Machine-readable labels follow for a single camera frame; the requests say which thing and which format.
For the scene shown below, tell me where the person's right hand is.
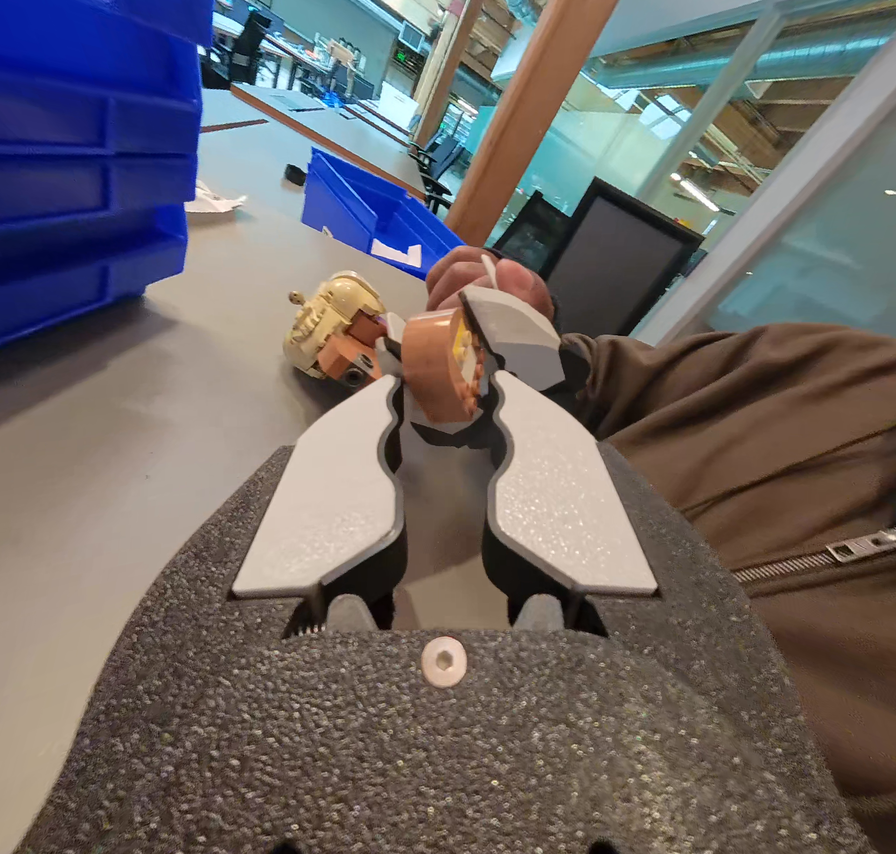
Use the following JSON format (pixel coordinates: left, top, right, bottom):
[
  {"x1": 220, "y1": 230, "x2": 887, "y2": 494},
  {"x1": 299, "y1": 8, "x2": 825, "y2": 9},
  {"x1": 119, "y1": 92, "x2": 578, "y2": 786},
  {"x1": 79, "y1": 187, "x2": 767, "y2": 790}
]
[{"x1": 426, "y1": 246, "x2": 557, "y2": 324}]

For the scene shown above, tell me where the silver ventilation duct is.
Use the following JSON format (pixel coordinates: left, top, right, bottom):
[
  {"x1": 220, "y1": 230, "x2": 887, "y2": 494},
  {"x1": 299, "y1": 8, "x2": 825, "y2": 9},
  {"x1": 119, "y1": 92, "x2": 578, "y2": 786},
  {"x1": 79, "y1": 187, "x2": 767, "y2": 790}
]
[{"x1": 588, "y1": 24, "x2": 896, "y2": 92}]

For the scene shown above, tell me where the stack of blue plastic bins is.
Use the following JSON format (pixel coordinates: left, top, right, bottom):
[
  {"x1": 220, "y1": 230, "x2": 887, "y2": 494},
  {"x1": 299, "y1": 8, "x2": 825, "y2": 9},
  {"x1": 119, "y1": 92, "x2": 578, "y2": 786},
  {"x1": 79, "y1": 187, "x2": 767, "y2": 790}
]
[{"x1": 0, "y1": 0, "x2": 214, "y2": 347}]

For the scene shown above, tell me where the small blue plastic bin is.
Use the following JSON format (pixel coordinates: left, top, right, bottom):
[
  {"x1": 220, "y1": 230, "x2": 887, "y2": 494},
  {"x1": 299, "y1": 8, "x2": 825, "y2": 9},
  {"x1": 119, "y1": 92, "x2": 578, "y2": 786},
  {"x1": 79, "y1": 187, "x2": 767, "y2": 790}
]
[{"x1": 301, "y1": 147, "x2": 464, "y2": 281}]

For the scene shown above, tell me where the wood-edged grey table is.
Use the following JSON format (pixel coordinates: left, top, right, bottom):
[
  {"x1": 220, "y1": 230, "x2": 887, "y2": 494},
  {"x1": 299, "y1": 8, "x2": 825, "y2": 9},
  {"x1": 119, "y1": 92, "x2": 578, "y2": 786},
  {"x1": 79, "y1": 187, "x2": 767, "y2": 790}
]
[{"x1": 231, "y1": 83, "x2": 428, "y2": 197}]

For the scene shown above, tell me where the person's right forearm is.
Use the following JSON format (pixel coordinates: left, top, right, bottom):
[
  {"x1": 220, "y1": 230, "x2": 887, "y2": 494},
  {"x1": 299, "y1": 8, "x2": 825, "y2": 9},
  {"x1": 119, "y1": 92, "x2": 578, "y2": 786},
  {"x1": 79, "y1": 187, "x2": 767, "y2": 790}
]
[{"x1": 560, "y1": 322, "x2": 896, "y2": 449}]

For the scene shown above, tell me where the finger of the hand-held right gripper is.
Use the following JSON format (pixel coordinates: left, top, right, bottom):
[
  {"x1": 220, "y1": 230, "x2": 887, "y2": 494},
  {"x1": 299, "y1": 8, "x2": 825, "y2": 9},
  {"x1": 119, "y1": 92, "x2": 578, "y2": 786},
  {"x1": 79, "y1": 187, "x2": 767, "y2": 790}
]
[
  {"x1": 458, "y1": 287, "x2": 567, "y2": 393},
  {"x1": 374, "y1": 332, "x2": 408, "y2": 379}
]

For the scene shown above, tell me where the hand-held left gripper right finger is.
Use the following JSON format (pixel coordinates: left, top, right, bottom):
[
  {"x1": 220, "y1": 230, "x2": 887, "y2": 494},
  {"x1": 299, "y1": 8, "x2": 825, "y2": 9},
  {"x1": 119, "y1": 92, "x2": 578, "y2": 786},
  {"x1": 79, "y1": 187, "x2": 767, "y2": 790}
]
[{"x1": 483, "y1": 370, "x2": 660, "y2": 597}]

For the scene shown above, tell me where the wooden pillar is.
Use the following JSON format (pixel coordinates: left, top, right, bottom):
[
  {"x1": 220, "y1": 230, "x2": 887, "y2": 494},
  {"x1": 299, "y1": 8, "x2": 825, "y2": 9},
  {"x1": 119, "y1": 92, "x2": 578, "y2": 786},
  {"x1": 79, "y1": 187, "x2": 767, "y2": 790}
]
[
  {"x1": 444, "y1": 0, "x2": 641, "y2": 247},
  {"x1": 413, "y1": 0, "x2": 505, "y2": 148}
]

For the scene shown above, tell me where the black framed grey board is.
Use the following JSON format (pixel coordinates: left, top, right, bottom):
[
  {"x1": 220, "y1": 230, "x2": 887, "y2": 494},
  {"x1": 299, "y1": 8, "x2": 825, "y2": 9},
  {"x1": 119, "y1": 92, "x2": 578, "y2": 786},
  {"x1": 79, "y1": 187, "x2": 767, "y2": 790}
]
[{"x1": 546, "y1": 176, "x2": 706, "y2": 337}]

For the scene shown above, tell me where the tan brick model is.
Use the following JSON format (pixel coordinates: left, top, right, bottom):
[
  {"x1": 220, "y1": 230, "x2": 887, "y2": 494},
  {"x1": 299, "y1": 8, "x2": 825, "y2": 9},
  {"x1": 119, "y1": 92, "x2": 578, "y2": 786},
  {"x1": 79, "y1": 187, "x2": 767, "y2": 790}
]
[{"x1": 283, "y1": 271, "x2": 389, "y2": 380}]

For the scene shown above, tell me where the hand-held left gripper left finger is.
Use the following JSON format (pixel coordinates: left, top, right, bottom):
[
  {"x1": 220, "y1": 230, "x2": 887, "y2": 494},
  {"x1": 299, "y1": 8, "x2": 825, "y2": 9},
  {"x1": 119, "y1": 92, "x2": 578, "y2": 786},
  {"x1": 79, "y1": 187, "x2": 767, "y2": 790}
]
[{"x1": 231, "y1": 376, "x2": 409, "y2": 599}]

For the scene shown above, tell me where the round brown brick assembly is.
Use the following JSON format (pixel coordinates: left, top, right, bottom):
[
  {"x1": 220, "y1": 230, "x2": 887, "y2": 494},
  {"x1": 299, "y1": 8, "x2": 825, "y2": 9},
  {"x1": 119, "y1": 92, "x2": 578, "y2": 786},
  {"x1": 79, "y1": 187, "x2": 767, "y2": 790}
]
[{"x1": 402, "y1": 308, "x2": 489, "y2": 427}]

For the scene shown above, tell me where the group of black office chairs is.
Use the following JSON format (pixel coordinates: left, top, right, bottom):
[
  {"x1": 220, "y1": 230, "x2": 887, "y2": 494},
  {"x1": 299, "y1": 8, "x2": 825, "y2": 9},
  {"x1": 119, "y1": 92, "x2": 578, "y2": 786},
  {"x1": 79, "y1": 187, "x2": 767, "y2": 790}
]
[{"x1": 210, "y1": 10, "x2": 466, "y2": 214}]

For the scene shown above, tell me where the black mesh office chair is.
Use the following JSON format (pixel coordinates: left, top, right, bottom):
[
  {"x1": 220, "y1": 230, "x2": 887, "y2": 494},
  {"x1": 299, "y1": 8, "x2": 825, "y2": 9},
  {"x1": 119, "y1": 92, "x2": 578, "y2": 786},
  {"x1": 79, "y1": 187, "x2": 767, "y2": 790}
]
[{"x1": 492, "y1": 190, "x2": 571, "y2": 274}]

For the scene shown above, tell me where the grey desk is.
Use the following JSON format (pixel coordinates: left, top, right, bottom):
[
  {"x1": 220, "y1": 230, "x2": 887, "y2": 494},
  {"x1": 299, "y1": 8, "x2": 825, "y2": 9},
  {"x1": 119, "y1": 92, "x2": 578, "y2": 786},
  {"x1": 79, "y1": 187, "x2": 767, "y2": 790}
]
[{"x1": 0, "y1": 87, "x2": 603, "y2": 834}]

